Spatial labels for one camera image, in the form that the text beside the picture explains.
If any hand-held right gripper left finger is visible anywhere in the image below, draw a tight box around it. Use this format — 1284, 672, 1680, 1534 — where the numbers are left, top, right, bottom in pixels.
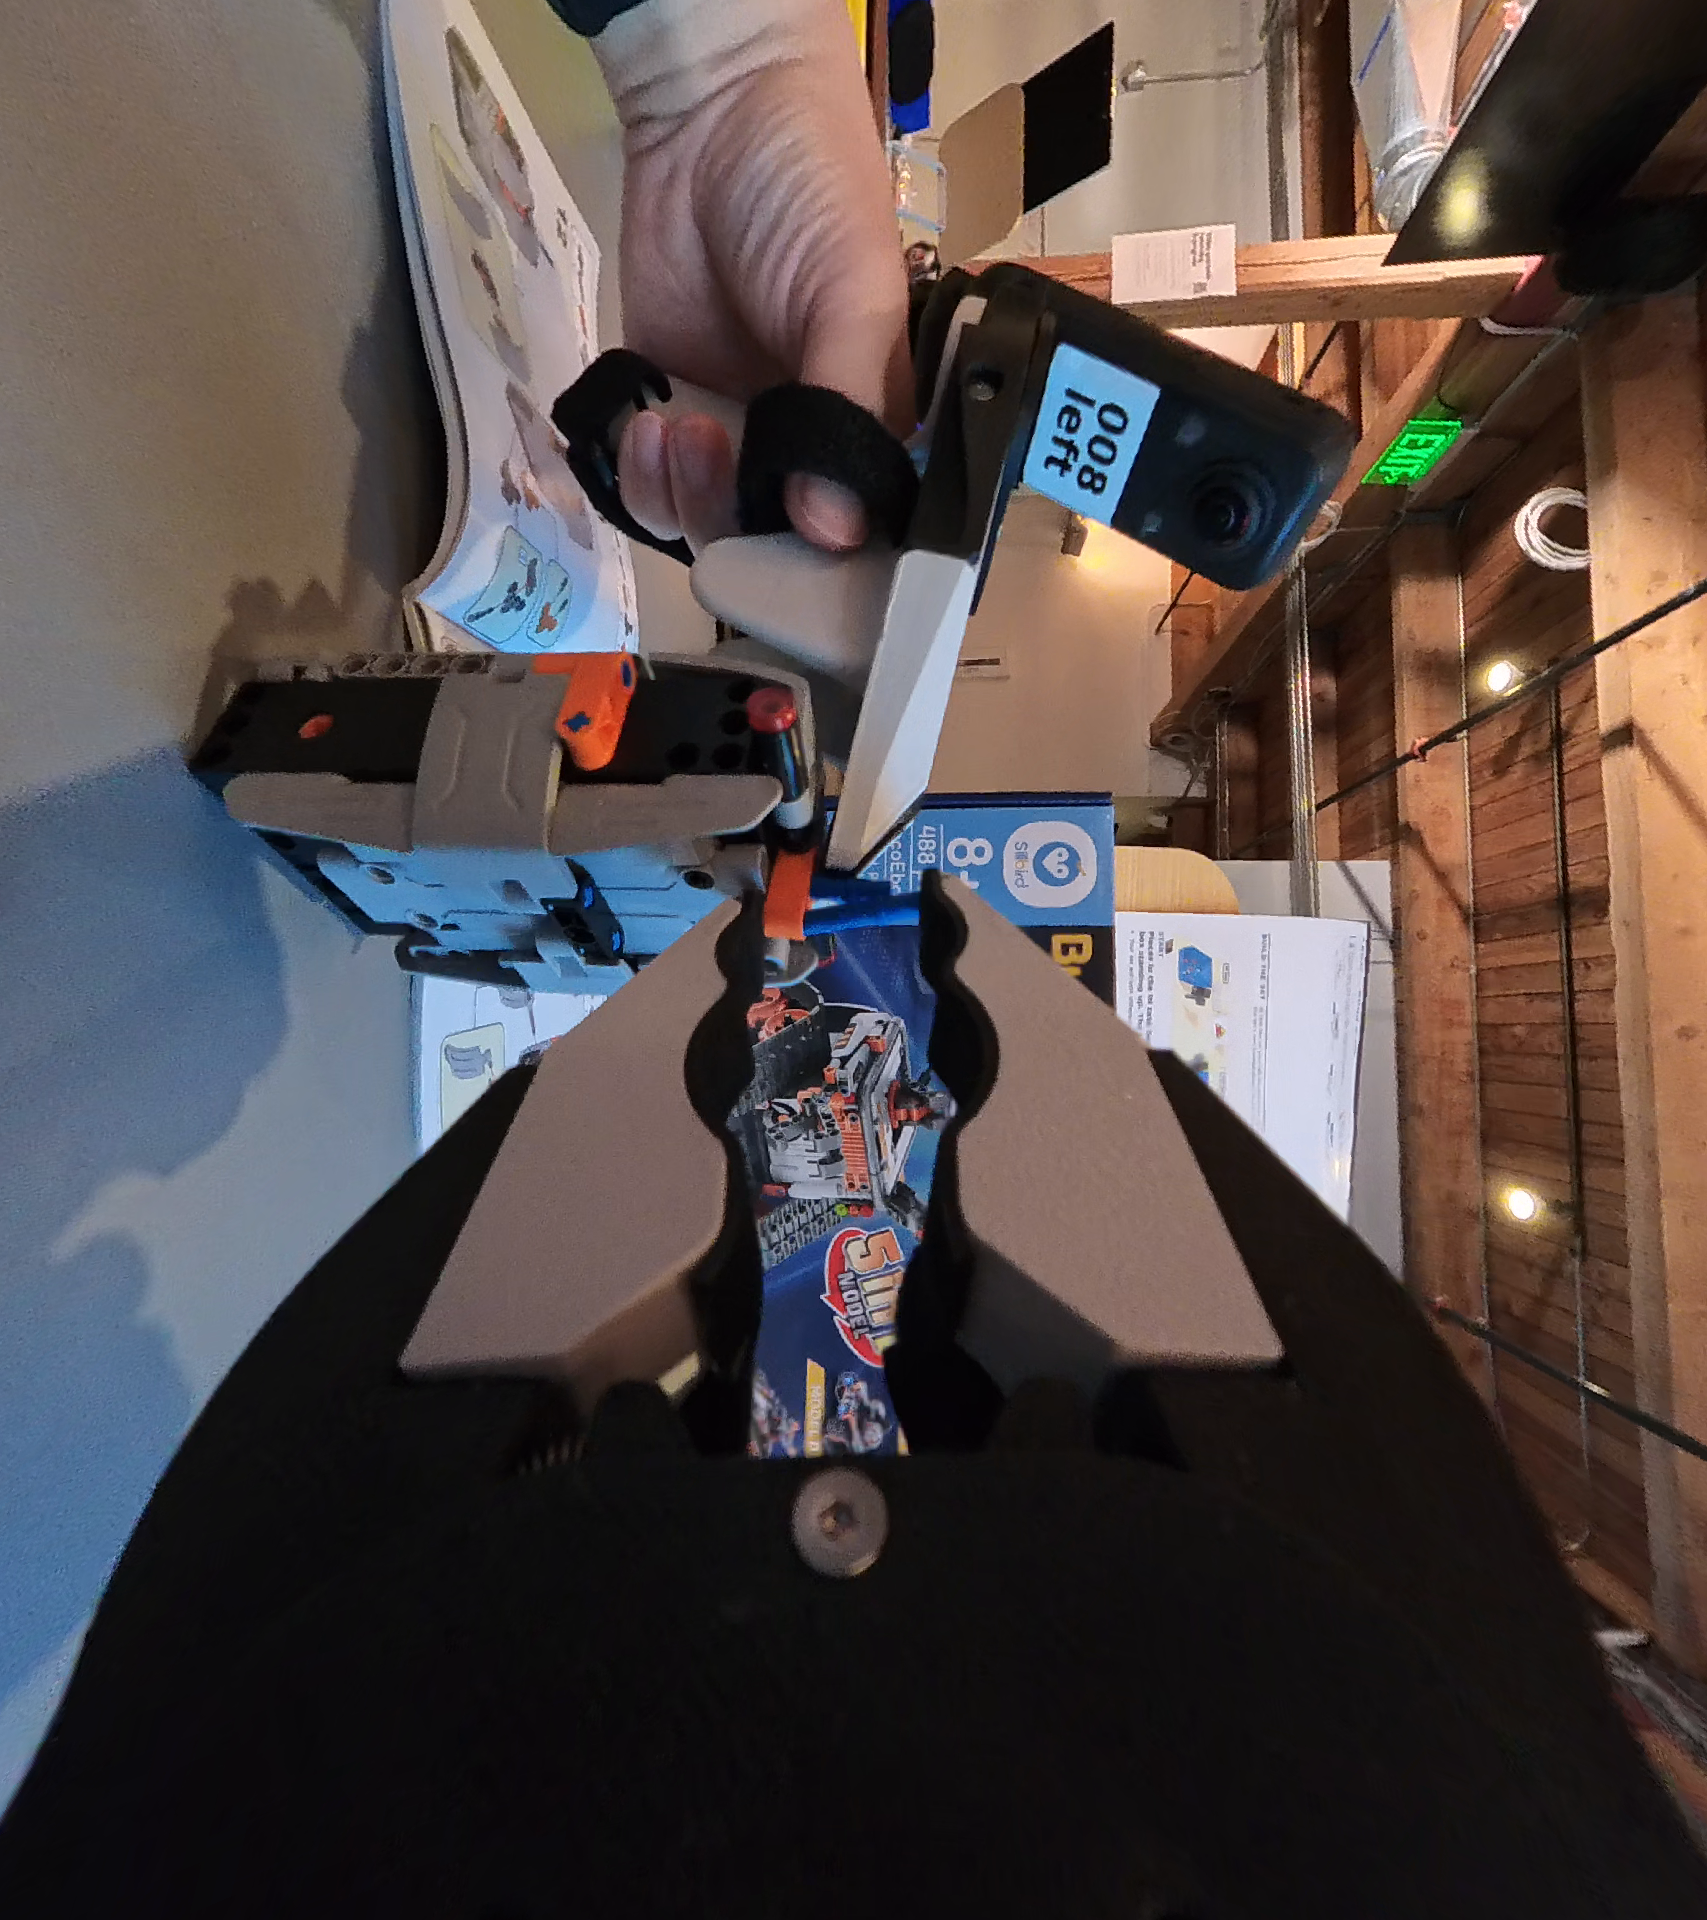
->
397, 896, 767, 1420

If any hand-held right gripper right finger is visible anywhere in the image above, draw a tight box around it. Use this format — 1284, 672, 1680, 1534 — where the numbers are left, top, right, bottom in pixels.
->
897, 872, 1288, 1420

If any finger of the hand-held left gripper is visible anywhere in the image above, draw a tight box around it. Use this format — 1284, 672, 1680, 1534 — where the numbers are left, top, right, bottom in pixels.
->
819, 545, 984, 875

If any blue connector pin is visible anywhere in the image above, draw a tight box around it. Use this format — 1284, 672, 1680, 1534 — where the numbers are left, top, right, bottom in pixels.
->
797, 875, 933, 940

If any grey toy robot model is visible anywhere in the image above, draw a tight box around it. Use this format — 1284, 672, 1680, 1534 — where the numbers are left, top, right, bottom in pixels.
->
189, 648, 831, 991

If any grey desk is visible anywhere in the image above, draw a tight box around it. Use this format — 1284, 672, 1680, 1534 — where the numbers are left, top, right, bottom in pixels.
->
0, 0, 735, 1920

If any person's left hand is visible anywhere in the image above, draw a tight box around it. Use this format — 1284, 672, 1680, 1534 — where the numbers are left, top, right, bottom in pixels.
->
595, 11, 933, 558

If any green exit sign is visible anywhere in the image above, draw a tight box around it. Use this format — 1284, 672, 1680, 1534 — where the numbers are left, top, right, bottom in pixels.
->
1356, 419, 1472, 491

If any small white notice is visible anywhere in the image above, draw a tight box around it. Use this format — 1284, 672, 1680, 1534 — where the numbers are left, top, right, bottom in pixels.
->
1110, 223, 1238, 319

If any white printed notice sheet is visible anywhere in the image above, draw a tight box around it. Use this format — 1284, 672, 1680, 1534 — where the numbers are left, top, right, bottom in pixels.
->
1114, 905, 1374, 1223

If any blue robot kit box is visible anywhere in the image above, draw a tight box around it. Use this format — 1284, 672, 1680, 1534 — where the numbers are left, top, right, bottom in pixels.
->
733, 786, 1116, 1457

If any curved plywood panel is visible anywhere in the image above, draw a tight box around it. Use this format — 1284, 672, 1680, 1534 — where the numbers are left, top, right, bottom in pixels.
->
1114, 844, 1244, 912

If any black panel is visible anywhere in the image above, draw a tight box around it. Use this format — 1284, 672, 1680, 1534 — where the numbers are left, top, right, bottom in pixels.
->
1384, 0, 1707, 269

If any white instruction booklet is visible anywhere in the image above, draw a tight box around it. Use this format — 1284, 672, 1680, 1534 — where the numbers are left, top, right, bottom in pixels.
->
379, 0, 645, 1158

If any white cable coil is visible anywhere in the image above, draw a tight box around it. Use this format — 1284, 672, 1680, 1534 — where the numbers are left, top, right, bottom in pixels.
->
1512, 483, 1598, 572

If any silver air duct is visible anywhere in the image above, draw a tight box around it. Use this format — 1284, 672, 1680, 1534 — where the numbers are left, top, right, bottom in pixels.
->
1354, 0, 1472, 239

